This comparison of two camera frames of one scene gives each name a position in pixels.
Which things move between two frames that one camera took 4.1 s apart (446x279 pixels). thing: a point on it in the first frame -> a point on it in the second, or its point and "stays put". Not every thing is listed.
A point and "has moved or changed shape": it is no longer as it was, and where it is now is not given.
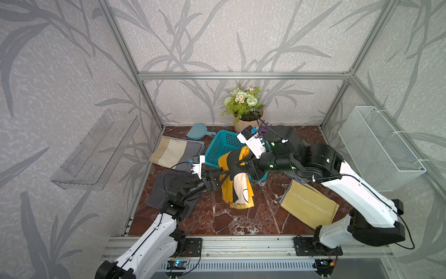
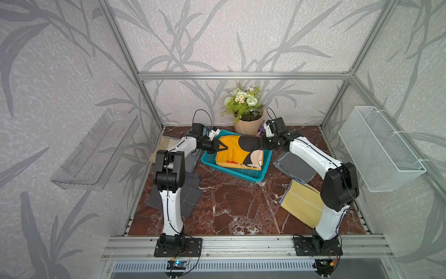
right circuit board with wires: x=325 y=267 stays put
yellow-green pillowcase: x=309 y=204 stays put
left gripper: x=209 y=185 -> x=214 y=144
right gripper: x=251 y=168 -> x=262 y=143
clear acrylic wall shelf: x=92 y=163 stays put
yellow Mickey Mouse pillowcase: x=237 y=185 has moved or changed shape
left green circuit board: x=176 y=265 stays put
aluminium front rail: x=253 y=249 stays put
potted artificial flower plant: x=244 y=106 stays put
